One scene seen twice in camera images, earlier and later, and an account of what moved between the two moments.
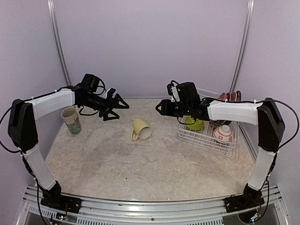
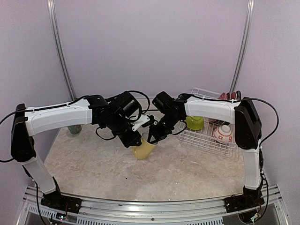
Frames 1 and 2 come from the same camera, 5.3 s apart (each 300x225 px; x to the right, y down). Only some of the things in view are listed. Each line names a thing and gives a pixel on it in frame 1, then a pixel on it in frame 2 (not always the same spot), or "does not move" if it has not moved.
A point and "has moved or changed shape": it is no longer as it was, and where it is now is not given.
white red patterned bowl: (223, 133) does not move
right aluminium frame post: (236, 83) does not move
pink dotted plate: (223, 96) does not move
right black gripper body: (183, 109) -> (164, 129)
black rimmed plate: (238, 95) does not move
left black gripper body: (102, 105) -> (126, 140)
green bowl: (197, 125) does not move
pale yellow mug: (140, 130) has moved or changed shape
